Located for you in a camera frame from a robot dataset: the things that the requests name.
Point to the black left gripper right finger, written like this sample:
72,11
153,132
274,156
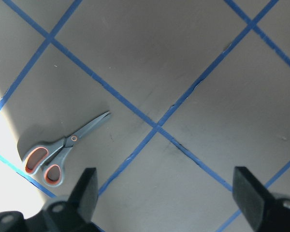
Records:
263,210

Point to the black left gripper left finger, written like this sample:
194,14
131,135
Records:
73,212

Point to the grey orange scissors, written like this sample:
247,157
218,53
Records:
50,156

